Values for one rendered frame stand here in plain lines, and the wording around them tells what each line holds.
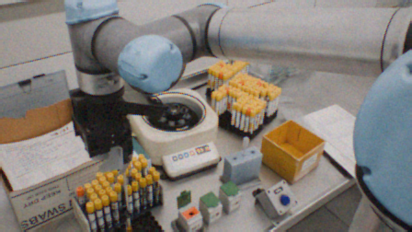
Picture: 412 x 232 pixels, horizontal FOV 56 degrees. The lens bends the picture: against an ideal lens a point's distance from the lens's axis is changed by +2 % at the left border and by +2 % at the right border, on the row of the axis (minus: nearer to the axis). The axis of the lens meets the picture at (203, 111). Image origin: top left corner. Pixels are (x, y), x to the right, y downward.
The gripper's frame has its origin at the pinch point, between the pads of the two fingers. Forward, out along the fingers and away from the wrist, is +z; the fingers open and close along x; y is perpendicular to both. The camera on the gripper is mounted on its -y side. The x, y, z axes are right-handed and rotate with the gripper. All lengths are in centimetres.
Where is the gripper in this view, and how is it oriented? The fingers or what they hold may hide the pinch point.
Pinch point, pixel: (122, 166)
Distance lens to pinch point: 79.5
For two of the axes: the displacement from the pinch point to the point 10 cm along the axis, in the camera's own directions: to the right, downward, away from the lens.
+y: -8.2, 3.1, -4.9
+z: -0.5, 8.0, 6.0
